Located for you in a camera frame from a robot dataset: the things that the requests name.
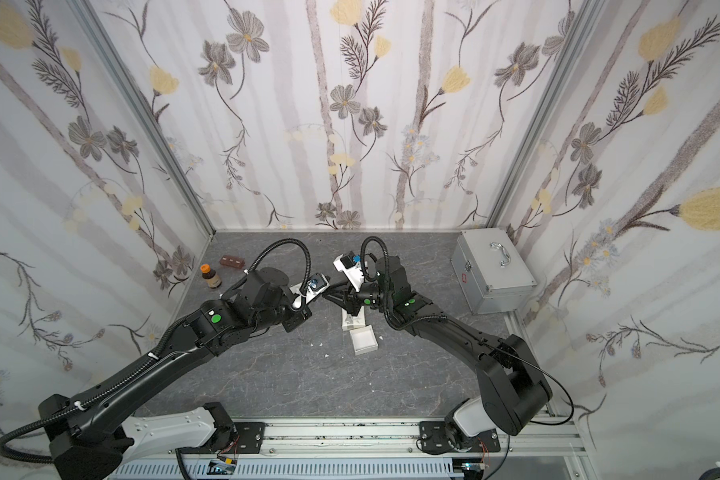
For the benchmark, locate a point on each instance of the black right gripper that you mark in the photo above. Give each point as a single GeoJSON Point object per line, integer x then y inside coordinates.
{"type": "Point", "coordinates": [356, 297]}

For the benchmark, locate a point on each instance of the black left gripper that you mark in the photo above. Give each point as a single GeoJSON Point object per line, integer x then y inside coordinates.
{"type": "Point", "coordinates": [300, 313]}

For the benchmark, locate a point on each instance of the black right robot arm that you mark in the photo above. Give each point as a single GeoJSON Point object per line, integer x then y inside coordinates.
{"type": "Point", "coordinates": [513, 387]}

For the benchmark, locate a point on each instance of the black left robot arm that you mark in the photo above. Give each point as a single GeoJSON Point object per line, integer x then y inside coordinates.
{"type": "Point", "coordinates": [83, 436]}

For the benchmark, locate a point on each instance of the left white bow gift box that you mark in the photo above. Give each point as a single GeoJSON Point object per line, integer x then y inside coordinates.
{"type": "Point", "coordinates": [351, 322]}

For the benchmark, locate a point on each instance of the small brown block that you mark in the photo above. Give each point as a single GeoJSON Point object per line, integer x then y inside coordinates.
{"type": "Point", "coordinates": [232, 261]}

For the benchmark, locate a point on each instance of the brown bottle orange cap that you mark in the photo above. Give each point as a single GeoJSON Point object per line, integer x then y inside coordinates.
{"type": "Point", "coordinates": [210, 276]}

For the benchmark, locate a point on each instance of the silver aluminium first aid case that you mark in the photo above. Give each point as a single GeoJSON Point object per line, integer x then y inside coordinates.
{"type": "Point", "coordinates": [490, 272]}

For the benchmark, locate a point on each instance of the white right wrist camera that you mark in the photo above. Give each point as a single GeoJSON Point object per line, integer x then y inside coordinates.
{"type": "Point", "coordinates": [349, 264]}

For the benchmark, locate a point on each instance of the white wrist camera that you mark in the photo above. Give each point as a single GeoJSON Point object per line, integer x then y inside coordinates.
{"type": "Point", "coordinates": [349, 264]}
{"type": "Point", "coordinates": [315, 286]}

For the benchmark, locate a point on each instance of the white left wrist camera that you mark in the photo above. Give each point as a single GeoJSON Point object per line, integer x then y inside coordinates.
{"type": "Point", "coordinates": [315, 286]}

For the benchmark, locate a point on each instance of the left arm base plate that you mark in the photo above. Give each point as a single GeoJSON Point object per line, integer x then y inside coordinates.
{"type": "Point", "coordinates": [232, 438]}

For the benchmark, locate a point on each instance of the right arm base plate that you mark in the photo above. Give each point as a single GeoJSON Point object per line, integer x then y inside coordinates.
{"type": "Point", "coordinates": [440, 437]}

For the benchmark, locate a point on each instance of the white slotted cable duct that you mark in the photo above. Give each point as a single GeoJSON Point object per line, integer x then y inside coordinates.
{"type": "Point", "coordinates": [352, 468]}

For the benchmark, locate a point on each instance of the aluminium mounting rail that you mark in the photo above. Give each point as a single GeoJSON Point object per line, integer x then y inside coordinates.
{"type": "Point", "coordinates": [394, 437]}

